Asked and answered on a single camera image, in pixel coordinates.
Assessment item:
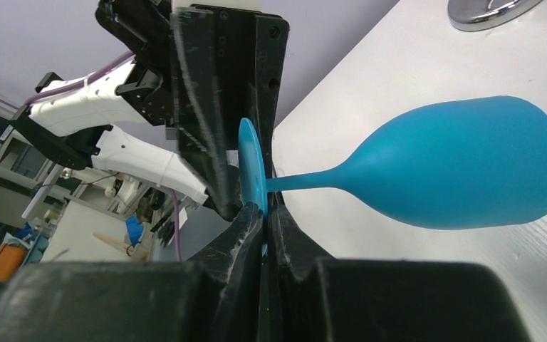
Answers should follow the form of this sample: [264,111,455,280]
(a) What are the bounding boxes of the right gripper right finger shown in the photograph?
[268,205,530,341]

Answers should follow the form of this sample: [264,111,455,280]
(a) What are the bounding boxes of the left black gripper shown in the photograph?
[95,1,290,222]

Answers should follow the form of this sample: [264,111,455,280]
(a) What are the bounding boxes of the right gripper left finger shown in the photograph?
[0,203,264,341]

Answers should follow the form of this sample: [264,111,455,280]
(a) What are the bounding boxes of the blue wine glass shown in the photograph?
[261,96,547,271]

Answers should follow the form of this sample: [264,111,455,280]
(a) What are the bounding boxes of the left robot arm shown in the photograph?
[11,1,290,221]

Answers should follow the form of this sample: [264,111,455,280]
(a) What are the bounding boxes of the chrome wire glass rack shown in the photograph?
[447,0,542,32]

